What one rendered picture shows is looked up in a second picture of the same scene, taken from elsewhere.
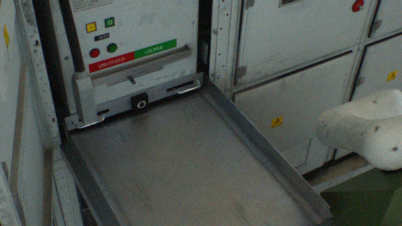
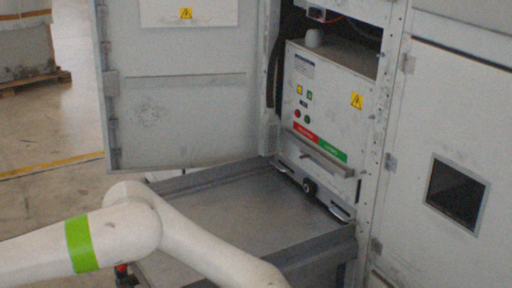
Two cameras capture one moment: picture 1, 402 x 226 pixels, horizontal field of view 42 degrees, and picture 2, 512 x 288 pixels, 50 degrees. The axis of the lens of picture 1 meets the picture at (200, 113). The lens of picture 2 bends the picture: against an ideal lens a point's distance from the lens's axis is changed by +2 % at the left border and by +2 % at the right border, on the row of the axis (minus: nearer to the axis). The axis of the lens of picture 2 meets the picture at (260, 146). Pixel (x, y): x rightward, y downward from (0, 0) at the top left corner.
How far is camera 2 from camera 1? 1.95 m
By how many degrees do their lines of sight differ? 71
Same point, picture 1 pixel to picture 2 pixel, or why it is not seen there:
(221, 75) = (364, 231)
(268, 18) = (409, 205)
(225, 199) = not seen: hidden behind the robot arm
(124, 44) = (314, 124)
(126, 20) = (318, 103)
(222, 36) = (369, 184)
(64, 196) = not seen: hidden behind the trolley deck
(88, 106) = (260, 136)
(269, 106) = not seen: outside the picture
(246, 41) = (384, 211)
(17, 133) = (174, 75)
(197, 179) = (225, 229)
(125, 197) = (206, 194)
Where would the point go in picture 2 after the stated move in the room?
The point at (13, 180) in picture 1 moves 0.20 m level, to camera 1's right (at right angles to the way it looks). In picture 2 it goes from (134, 77) to (122, 97)
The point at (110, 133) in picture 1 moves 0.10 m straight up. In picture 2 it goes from (277, 184) to (279, 162)
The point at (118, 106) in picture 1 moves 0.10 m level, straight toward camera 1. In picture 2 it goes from (299, 177) to (274, 178)
